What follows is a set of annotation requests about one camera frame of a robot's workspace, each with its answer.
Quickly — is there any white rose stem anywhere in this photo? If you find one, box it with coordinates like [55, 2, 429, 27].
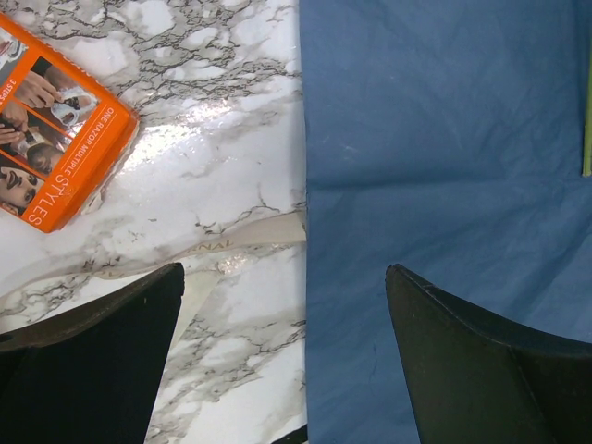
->
[582, 63, 592, 178]

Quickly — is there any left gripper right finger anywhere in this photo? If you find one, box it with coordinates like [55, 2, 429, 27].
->
[386, 265, 591, 443]

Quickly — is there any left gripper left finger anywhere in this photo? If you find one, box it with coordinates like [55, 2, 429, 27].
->
[1, 263, 184, 443]

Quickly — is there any orange snack packet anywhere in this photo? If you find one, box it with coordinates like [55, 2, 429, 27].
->
[1, 16, 139, 233]

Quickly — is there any dark blue wrapping sheet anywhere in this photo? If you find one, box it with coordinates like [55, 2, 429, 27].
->
[300, 1, 591, 443]

